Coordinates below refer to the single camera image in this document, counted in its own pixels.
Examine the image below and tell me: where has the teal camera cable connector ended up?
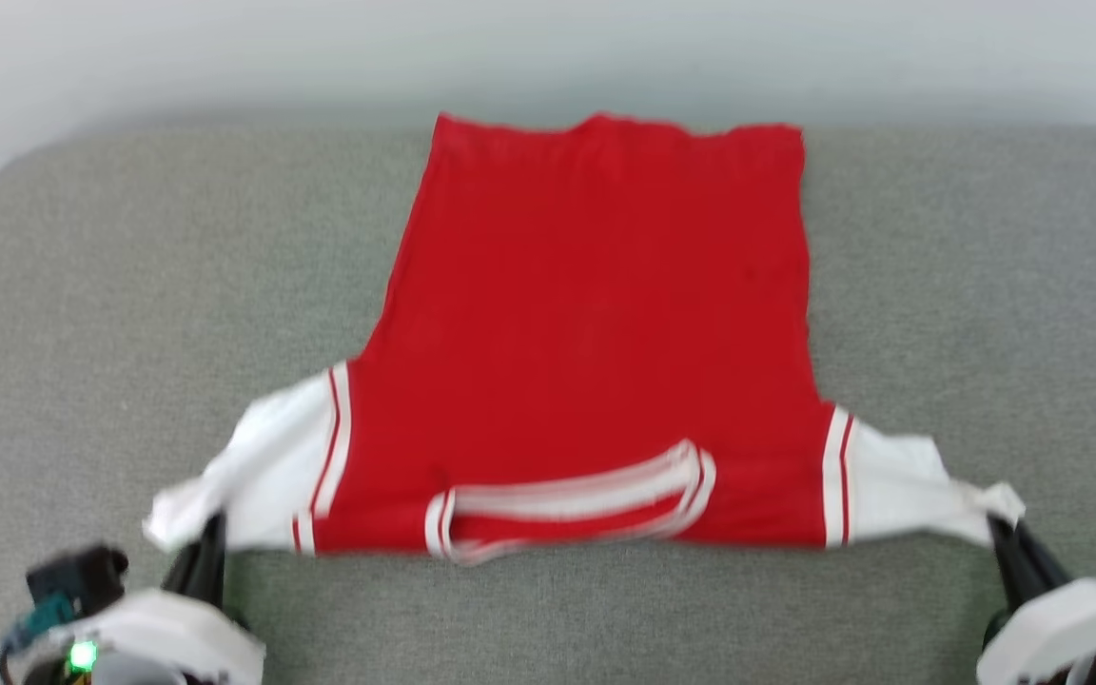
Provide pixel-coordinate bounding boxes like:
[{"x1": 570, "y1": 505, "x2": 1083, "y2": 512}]
[{"x1": 0, "y1": 595, "x2": 75, "y2": 682}]

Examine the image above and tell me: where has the red and white jersey shirt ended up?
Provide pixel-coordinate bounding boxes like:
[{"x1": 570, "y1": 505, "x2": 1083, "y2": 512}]
[{"x1": 142, "y1": 111, "x2": 1027, "y2": 567}]

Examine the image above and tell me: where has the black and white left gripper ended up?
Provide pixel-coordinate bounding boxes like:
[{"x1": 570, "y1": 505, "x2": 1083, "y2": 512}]
[{"x1": 29, "y1": 512, "x2": 228, "y2": 685}]

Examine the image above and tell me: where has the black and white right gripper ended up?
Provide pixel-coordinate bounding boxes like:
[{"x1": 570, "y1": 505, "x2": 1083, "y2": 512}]
[{"x1": 980, "y1": 514, "x2": 1072, "y2": 654}]

